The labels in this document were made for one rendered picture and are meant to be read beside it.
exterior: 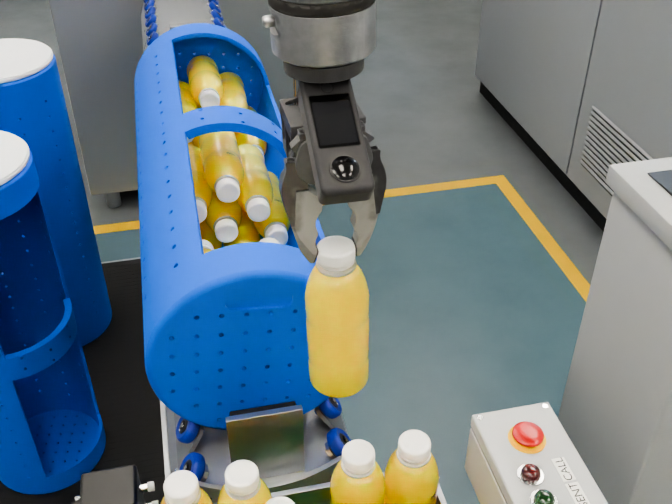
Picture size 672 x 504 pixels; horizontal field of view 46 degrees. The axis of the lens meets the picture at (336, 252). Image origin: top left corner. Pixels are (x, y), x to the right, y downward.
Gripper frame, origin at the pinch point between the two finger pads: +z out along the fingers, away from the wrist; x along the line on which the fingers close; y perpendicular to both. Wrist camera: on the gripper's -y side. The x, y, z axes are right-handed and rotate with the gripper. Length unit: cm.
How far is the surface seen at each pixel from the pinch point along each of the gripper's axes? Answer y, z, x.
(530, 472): -12.4, 24.9, -18.3
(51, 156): 132, 52, 48
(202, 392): 14.2, 30.1, 16.0
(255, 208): 49, 25, 3
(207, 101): 82, 20, 8
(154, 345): 14.1, 20.4, 20.7
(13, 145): 93, 29, 48
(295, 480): 5.8, 41.4, 5.6
